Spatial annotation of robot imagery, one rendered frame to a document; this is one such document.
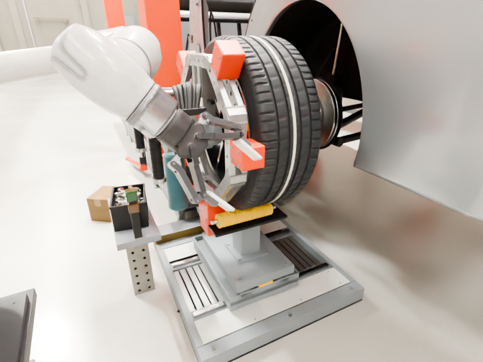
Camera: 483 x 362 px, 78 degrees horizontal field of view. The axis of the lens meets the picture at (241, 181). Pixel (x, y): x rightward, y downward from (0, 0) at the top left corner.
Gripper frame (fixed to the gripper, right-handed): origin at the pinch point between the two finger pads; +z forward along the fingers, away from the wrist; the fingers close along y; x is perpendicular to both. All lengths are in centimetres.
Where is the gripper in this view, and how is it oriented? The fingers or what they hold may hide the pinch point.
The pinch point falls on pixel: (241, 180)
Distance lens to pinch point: 66.4
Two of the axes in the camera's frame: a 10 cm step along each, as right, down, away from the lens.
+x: 5.3, -0.5, -8.5
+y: -4.5, 8.3, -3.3
